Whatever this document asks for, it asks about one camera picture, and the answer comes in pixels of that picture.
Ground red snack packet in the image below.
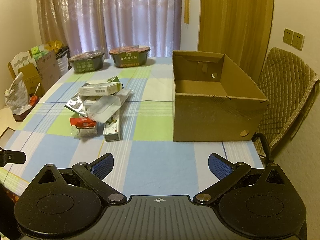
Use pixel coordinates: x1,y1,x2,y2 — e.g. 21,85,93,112
69,117,96,128

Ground clear plastic case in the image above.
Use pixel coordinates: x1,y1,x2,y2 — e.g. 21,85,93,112
87,95,121,123

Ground silver foil pouch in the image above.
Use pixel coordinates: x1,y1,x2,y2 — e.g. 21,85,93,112
65,92,88,116

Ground white green medicine box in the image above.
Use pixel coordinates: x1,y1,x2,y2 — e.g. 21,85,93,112
78,82,122,96

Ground clear bag of tubes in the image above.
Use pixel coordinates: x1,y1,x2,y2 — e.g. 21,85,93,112
71,126,98,139

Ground white remote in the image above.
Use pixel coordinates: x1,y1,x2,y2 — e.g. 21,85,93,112
113,89,132,105

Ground green throat spray box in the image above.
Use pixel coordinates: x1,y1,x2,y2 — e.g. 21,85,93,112
107,76,120,83

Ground crumpled white plastic bag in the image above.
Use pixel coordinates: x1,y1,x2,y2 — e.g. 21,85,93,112
4,72,31,115

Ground checked tablecloth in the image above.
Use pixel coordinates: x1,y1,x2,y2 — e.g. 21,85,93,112
1,57,262,196

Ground brown cardboard box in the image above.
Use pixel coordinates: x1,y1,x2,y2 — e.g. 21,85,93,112
172,50,268,142

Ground side cardboard boxes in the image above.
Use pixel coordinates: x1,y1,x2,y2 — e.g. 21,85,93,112
8,46,70,97

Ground left dark noodle bowl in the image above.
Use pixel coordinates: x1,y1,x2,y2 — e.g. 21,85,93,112
68,50,105,74

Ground dark noodle bowl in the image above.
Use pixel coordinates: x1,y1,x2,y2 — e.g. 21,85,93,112
68,50,105,74
109,45,150,68

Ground right dark noodle bowl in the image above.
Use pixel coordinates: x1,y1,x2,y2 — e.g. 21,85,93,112
109,45,150,68

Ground wooden door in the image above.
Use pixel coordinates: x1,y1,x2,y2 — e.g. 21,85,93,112
198,0,274,81

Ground purple curtain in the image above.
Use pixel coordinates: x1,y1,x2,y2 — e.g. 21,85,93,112
37,0,182,57

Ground black cables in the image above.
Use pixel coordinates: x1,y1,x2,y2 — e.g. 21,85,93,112
252,132,275,165

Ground double wall socket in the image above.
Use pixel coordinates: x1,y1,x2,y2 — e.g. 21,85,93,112
283,28,305,51

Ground yellow wall hanger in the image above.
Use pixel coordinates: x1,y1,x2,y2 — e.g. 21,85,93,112
184,0,190,27

